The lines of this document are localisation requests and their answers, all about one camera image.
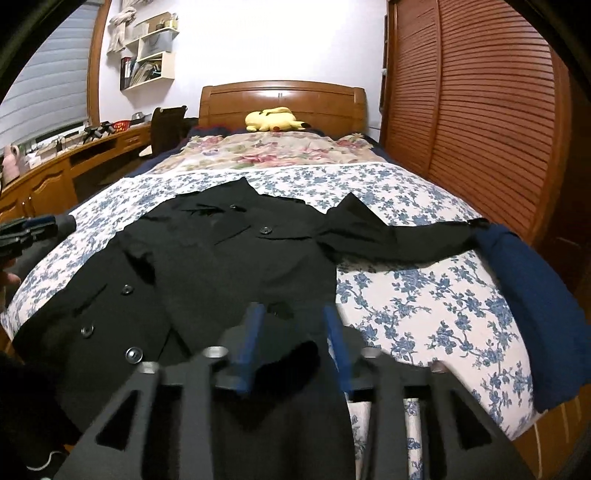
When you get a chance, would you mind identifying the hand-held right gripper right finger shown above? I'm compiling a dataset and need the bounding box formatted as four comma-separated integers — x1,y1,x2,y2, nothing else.
321,302,536,480

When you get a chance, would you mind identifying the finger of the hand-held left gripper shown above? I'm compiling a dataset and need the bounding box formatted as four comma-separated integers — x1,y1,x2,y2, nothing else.
0,215,57,232
0,229,58,259

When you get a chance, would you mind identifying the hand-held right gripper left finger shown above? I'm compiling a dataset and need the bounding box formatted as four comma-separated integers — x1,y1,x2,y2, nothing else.
53,302,266,480

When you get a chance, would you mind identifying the dark grey garment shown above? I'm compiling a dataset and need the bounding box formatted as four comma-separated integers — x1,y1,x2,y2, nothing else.
14,213,78,278

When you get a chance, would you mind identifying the black coat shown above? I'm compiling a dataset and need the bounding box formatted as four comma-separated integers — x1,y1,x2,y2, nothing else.
11,179,490,480

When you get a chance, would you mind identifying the person's left hand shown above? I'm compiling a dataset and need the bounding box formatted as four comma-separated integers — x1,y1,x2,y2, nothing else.
0,271,21,308

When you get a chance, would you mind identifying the wooden desk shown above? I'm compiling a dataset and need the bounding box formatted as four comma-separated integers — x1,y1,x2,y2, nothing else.
0,122,153,222

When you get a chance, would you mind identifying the pink kettle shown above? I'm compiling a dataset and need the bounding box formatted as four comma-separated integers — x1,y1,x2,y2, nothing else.
2,144,21,182

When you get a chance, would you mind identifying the blue floral bed sheet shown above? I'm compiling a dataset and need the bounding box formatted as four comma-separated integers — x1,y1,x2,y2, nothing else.
0,164,541,480

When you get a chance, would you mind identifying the black desk gadget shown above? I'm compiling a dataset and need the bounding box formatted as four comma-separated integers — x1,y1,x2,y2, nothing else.
82,122,115,141

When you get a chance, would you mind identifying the grey window blind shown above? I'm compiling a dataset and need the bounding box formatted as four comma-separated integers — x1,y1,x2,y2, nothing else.
0,4,100,144

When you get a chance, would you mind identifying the dark wooden chair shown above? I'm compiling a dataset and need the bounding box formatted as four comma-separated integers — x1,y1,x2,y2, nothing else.
150,106,188,155

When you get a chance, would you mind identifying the person's dark clothing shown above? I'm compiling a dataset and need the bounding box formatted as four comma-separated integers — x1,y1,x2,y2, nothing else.
0,351,81,480

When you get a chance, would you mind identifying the pink floral quilt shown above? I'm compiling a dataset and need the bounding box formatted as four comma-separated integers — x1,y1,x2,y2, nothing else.
148,130,393,175

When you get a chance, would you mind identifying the dark blue garment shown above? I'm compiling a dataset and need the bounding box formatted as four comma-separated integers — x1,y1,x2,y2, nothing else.
473,224,591,414

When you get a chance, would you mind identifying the beige plush toy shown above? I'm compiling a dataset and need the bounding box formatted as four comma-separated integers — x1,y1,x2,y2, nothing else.
107,7,151,55

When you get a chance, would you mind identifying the yellow plush toy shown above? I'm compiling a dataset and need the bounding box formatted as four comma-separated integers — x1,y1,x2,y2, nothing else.
245,106,306,134

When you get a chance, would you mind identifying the wooden headboard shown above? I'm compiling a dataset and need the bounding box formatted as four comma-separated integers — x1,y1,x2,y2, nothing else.
198,80,369,136

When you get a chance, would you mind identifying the wooden louvered wardrobe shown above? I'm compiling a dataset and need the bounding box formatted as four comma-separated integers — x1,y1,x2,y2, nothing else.
379,0,591,296

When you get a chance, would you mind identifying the white wall shelf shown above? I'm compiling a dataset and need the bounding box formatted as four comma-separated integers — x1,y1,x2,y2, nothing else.
119,25,180,91

